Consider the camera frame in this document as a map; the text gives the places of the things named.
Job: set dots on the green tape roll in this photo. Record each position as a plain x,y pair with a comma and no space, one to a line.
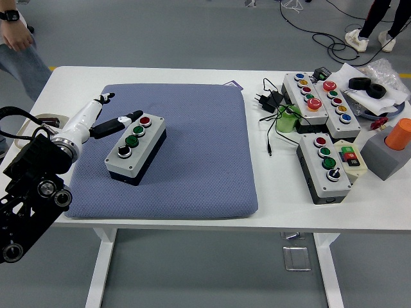
285,123

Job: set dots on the small black electronic module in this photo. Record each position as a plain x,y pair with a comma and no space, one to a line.
322,73

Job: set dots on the small dark purple item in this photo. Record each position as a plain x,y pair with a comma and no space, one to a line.
48,122

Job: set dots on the cream switch with coloured keys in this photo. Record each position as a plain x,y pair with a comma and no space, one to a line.
351,157

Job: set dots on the person with white shoes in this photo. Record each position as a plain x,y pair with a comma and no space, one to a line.
374,16

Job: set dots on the grey four-button control box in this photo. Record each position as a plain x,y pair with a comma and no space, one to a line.
316,173
141,150

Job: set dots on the black office chair base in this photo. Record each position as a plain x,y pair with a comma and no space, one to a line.
31,29

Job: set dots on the red knob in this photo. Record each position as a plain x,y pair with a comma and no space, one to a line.
379,123

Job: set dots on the grey five-button control box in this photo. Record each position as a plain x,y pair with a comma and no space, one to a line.
292,90
330,119

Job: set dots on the person's hand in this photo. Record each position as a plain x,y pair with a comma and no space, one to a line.
14,37

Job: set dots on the purple card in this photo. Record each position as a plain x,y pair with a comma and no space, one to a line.
233,85

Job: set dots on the grey block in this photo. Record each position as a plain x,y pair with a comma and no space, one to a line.
382,160

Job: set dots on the white table leg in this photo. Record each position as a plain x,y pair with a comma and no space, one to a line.
329,272
101,272

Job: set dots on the white paper sheet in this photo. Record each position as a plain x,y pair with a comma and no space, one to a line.
343,75

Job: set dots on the metal floor socket plate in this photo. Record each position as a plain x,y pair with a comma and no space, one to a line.
297,258

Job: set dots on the orange cylinder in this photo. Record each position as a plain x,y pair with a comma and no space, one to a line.
399,134

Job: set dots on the white black-fingered robot left hand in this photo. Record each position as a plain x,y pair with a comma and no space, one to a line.
80,120

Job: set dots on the beige rounded tray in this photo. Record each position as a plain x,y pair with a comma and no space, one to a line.
24,128

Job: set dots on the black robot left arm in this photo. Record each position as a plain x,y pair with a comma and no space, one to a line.
32,160

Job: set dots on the blue-rimmed round disc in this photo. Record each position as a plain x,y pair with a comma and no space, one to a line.
388,113

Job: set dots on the white table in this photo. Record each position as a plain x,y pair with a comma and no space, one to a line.
282,208

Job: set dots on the clear bubble wrap bag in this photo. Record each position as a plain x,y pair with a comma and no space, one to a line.
383,72

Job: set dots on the black wrist watch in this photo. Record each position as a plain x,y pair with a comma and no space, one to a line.
9,15

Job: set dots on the blue-grey textured mat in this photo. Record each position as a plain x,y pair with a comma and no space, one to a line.
199,160

